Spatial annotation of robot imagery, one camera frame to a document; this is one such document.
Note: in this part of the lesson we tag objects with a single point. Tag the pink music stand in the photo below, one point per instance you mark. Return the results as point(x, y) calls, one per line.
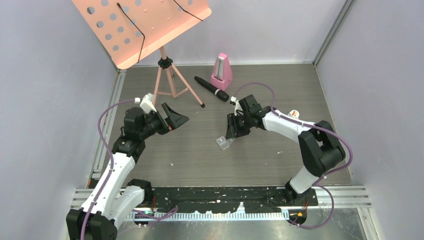
point(131, 30)

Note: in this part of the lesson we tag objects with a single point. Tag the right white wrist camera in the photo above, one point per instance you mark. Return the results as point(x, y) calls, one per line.
point(238, 111)

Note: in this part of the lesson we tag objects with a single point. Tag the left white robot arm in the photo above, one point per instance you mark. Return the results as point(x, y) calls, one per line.
point(106, 208)

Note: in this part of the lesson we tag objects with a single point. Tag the clear plastic pill organizer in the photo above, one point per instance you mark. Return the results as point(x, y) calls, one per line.
point(224, 143)

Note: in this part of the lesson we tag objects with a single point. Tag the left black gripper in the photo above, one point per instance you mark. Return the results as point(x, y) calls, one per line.
point(173, 120)

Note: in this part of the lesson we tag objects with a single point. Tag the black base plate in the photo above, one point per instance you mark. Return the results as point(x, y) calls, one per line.
point(222, 200)

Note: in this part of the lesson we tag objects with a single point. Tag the black microphone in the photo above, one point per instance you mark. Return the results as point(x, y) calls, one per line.
point(220, 94)

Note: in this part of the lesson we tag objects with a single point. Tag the white pill bottle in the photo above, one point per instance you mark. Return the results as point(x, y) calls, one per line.
point(294, 114)

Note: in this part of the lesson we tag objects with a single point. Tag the pink metronome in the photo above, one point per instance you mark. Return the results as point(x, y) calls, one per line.
point(222, 75)

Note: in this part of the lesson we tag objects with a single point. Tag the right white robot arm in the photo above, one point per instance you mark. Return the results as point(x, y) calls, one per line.
point(320, 149)

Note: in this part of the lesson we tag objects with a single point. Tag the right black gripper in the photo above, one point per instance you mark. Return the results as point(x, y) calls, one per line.
point(233, 130)

